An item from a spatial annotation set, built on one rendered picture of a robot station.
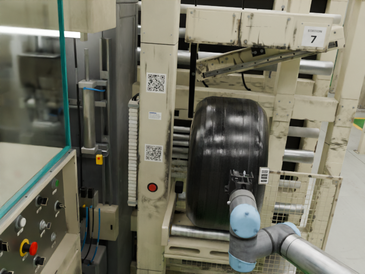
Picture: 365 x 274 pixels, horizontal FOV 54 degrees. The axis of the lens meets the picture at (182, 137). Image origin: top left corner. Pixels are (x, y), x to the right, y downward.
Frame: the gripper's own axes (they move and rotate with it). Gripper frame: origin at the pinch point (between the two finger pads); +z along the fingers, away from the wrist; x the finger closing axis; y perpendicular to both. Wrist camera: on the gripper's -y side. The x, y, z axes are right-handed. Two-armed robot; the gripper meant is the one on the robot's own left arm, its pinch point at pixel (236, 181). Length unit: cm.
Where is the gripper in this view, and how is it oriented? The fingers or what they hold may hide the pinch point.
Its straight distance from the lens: 127.9
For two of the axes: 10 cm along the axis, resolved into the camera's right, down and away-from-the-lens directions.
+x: -9.9, -1.0, 0.6
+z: 0.9, -2.6, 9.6
